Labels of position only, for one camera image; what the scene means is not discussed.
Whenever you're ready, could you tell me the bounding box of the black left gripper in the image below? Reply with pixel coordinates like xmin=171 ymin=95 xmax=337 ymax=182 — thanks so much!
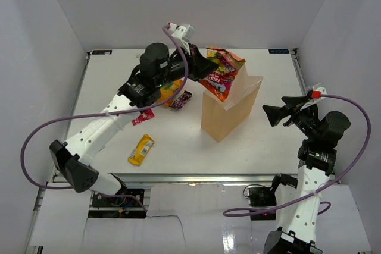
xmin=156 ymin=43 xmax=219 ymax=89

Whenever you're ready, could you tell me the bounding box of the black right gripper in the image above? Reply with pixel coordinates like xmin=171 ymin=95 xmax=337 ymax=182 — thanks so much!
xmin=263 ymin=96 xmax=320 ymax=140

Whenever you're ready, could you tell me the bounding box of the colourful fruit gummy bag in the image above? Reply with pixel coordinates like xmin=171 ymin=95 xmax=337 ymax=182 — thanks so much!
xmin=200 ymin=46 xmax=246 ymax=102

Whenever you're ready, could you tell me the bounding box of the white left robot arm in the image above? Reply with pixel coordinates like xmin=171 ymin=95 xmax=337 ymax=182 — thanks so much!
xmin=49 ymin=43 xmax=218 ymax=206

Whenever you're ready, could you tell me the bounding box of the large orange gummy bag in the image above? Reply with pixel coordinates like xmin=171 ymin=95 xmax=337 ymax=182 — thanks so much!
xmin=157 ymin=79 xmax=183 ymax=106

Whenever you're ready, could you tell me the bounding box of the brown paper bag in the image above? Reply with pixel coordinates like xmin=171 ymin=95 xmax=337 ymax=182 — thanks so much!
xmin=201 ymin=67 xmax=263 ymax=143

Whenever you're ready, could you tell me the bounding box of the purple chocolate bar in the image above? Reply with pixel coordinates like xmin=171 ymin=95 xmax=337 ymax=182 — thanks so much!
xmin=170 ymin=90 xmax=193 ymax=110

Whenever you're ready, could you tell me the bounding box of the blue label sticker right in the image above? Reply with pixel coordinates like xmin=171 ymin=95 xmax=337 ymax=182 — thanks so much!
xmin=268 ymin=49 xmax=289 ymax=54

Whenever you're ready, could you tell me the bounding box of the blue label sticker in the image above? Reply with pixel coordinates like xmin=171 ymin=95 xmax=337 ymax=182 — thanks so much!
xmin=268 ymin=49 xmax=289 ymax=54
xmin=91 ymin=49 xmax=113 ymax=55

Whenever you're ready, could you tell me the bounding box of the pink red candy packet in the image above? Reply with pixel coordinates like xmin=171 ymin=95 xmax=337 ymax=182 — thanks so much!
xmin=132 ymin=109 xmax=155 ymax=126

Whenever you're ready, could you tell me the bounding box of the yellow snack bar wrapper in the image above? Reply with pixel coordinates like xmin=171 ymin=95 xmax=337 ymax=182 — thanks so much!
xmin=127 ymin=134 xmax=155 ymax=166

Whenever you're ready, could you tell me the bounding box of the blue label sticker left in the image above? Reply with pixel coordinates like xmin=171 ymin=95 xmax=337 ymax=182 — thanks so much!
xmin=91 ymin=49 xmax=113 ymax=55

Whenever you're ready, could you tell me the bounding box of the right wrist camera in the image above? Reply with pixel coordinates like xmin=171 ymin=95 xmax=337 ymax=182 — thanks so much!
xmin=307 ymin=83 xmax=327 ymax=99

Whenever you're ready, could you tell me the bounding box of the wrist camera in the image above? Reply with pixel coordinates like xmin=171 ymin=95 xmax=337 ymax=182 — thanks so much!
xmin=168 ymin=23 xmax=195 ymax=42
xmin=307 ymin=83 xmax=327 ymax=99

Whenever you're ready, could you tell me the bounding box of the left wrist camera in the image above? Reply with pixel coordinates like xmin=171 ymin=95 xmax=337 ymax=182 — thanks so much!
xmin=168 ymin=23 xmax=195 ymax=42

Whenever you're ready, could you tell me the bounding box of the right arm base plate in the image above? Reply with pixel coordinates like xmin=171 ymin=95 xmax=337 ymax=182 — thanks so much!
xmin=243 ymin=184 xmax=277 ymax=221

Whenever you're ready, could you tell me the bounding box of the aluminium table frame rail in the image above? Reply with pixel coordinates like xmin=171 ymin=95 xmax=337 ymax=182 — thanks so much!
xmin=52 ymin=173 xmax=301 ymax=184

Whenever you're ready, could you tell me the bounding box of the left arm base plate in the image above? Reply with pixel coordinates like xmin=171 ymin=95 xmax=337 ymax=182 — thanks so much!
xmin=90 ymin=189 xmax=145 ymax=209

